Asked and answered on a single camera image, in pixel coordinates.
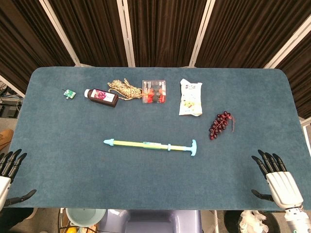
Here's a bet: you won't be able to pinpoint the dark brown pleated curtain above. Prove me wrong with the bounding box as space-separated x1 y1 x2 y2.
0 0 75 94
127 0 208 68
195 0 311 68
48 0 128 67
276 31 311 119

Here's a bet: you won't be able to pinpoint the white snack bag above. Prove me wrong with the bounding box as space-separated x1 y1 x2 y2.
178 78 203 117

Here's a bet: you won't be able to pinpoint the clear box red black pieces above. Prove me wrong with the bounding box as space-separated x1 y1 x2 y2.
141 79 167 104

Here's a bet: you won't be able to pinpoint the white crumpled bin bag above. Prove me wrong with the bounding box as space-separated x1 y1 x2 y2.
239 210 269 233

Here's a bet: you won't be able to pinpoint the light blue syringe barrel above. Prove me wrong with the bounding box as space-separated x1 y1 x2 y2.
103 138 169 152

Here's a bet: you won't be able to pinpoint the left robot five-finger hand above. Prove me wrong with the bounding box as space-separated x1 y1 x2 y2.
0 149 37 212

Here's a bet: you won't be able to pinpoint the dark red plastic grape bunch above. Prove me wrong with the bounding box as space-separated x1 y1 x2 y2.
208 111 237 141

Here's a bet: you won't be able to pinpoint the yellow black rope bundle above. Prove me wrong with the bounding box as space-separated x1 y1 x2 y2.
107 78 143 101

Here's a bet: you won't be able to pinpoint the pale green plastic basin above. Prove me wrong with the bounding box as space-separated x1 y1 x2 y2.
65 208 107 228

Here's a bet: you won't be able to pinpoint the blue felt table mat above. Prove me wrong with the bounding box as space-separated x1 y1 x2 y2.
0 67 311 211

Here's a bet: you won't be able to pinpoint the small green circuit board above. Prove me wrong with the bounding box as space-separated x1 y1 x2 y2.
62 88 76 100

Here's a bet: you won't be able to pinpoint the black electronics box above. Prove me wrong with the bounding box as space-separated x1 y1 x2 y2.
0 104 19 118

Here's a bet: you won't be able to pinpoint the black trash bin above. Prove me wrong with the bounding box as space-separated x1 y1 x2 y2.
223 210 280 233

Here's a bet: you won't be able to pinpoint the purple robot torso base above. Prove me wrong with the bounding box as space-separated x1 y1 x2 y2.
97 209 202 233

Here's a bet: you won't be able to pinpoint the white partition frame post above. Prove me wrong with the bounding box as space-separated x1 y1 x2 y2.
263 14 311 70
188 0 216 68
116 0 136 67
0 74 25 98
38 0 82 67

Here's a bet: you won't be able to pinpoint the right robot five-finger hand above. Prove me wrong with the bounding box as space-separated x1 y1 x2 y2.
251 149 304 209

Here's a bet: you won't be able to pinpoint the dark brown labelled bottle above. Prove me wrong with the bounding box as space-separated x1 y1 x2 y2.
84 88 119 108

